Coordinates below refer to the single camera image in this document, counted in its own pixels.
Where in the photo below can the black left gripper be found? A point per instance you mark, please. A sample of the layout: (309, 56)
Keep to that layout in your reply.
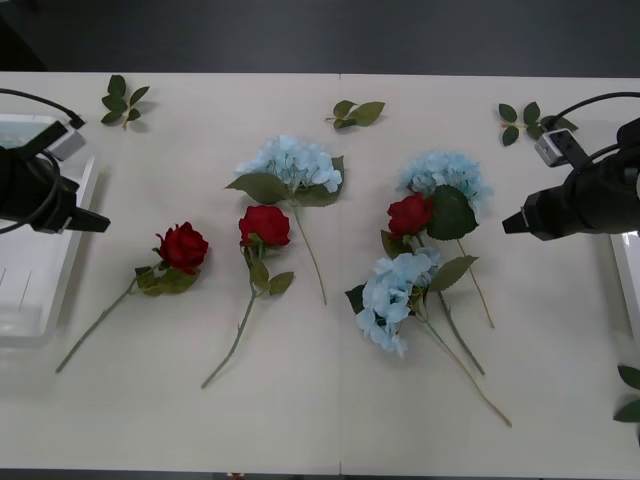
(57, 200)

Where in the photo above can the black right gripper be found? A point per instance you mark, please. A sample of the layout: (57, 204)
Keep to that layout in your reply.
(547, 215)

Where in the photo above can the pale blue flower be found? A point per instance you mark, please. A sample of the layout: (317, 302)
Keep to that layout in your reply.
(300, 160)
(390, 295)
(450, 167)

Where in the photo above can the red rose with bent stem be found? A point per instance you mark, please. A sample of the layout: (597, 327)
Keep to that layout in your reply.
(182, 247)

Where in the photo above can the red rose with thick stem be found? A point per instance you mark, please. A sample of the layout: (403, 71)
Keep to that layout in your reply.
(407, 215)

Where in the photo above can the red rose with long stem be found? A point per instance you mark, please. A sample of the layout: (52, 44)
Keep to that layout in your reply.
(265, 225)

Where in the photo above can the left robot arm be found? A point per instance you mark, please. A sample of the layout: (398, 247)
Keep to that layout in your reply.
(15, 185)

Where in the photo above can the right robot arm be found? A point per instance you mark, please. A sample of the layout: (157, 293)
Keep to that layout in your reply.
(610, 195)

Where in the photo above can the loose green leaf twig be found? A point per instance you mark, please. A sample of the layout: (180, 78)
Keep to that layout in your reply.
(531, 114)
(117, 90)
(631, 377)

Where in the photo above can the shallow white box with slots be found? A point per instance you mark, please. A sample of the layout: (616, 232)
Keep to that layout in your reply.
(631, 280)

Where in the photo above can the pale blue flower, long stem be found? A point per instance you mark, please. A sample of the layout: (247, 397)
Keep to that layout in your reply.
(390, 295)

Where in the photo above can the loose twig with large leaf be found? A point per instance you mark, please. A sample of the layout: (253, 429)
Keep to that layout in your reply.
(367, 111)

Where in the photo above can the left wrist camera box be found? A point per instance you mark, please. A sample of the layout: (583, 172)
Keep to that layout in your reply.
(70, 144)

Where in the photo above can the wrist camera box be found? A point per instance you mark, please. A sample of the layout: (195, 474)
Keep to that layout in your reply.
(557, 147)
(70, 144)

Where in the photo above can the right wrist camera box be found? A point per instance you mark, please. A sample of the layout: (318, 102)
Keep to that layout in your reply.
(557, 147)

